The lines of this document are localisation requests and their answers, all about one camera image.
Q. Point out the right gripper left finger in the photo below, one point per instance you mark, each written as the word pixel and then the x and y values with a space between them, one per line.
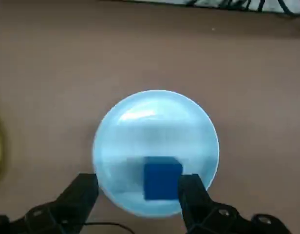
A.
pixel 67 207

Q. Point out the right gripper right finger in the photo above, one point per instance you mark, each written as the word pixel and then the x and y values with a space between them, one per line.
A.
pixel 201 209

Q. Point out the blue cube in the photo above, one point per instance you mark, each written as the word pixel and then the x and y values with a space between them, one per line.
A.
pixel 161 180

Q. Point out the light blue plate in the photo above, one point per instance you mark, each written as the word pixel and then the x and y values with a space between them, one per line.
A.
pixel 155 122

